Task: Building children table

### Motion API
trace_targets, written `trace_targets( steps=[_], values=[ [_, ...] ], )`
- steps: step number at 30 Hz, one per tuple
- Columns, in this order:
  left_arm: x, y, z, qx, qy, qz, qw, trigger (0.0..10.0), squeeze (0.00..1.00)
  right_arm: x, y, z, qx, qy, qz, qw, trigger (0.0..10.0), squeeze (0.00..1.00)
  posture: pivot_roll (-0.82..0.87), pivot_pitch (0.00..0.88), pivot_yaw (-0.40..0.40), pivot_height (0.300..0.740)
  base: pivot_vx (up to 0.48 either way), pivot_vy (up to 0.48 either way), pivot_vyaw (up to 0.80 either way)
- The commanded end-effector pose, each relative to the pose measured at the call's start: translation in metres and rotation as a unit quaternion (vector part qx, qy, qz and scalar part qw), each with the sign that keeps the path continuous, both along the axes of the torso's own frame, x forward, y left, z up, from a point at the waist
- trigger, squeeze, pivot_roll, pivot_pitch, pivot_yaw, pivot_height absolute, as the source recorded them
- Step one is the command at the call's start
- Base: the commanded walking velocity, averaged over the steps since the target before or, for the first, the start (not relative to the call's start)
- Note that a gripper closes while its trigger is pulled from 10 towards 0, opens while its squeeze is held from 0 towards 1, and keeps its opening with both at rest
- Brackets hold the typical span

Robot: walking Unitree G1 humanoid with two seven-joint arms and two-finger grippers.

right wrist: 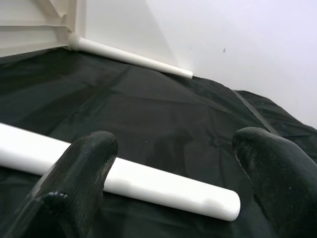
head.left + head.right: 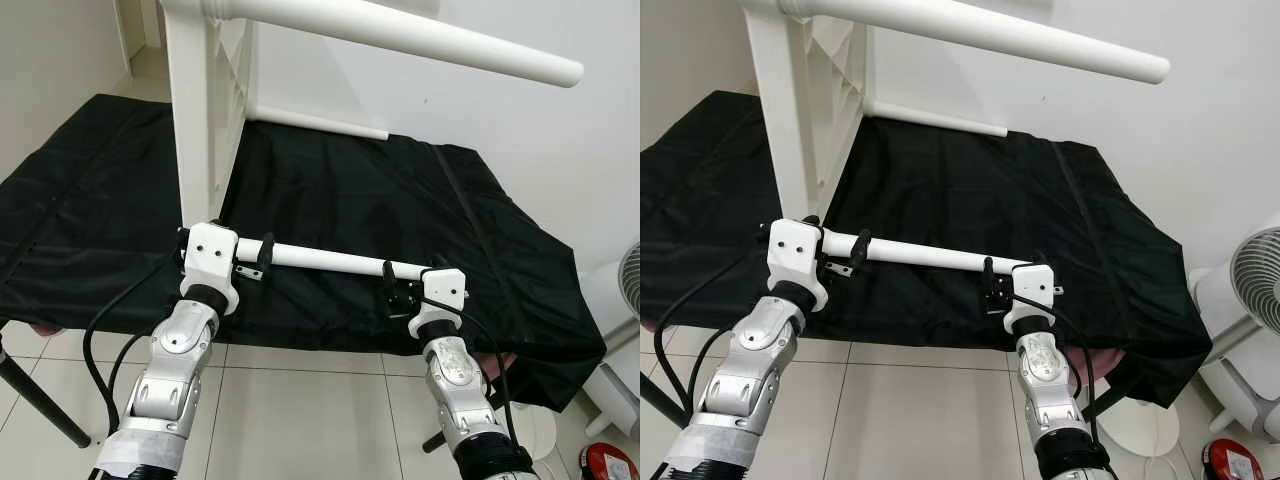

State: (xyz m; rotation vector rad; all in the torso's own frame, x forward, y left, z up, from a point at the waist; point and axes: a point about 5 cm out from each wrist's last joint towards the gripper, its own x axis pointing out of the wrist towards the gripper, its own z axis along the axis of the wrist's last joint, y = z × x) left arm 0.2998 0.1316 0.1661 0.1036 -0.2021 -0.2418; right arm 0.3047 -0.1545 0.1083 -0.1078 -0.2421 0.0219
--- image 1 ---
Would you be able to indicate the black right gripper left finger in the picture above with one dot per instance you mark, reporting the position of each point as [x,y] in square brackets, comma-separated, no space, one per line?
[69,188]

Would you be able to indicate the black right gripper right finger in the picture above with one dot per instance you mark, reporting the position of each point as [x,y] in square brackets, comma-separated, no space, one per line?
[284,186]

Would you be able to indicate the white plastic table leg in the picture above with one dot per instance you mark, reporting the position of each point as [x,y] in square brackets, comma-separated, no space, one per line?
[161,181]
[123,55]

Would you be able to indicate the white plastic children table top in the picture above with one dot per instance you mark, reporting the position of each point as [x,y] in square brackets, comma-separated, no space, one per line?
[24,29]

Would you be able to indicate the black table cloth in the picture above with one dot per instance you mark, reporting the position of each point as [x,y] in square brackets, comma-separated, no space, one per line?
[148,111]

